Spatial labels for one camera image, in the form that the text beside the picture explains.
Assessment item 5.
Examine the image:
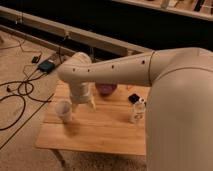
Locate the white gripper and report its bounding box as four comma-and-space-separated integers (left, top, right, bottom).
69, 83, 96, 113

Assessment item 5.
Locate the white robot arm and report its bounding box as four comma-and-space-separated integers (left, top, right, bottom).
58, 48, 213, 171

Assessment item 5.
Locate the purple ceramic bowl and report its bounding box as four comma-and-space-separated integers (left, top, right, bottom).
95, 83, 117, 96

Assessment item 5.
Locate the wooden folding table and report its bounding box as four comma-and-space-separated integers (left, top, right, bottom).
36, 81, 149, 160

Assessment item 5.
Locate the black power adapter box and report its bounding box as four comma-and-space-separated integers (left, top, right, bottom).
38, 60, 55, 74

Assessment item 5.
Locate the small black plug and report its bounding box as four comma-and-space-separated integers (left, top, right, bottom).
31, 56, 41, 63

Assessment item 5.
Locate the black floor cable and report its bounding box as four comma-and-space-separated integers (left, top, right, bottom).
0, 63, 54, 132

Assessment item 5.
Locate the long wooden shelf rail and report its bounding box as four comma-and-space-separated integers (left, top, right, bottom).
0, 5, 151, 56

